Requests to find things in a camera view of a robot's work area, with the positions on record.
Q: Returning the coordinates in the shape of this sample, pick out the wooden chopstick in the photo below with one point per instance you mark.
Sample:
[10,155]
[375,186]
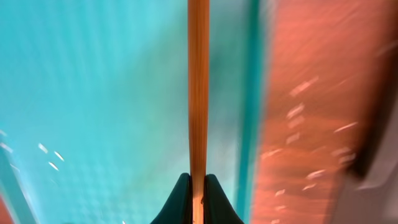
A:
[198,81]

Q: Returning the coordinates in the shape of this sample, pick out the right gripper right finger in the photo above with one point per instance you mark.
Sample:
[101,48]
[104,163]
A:
[217,208]

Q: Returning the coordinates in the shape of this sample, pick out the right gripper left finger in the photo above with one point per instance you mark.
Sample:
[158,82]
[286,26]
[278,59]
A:
[178,207]

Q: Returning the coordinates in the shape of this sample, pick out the grey dishwasher rack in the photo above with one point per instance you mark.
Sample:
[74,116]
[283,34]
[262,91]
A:
[369,189]

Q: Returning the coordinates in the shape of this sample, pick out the teal serving tray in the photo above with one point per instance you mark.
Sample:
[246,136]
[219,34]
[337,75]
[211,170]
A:
[94,106]

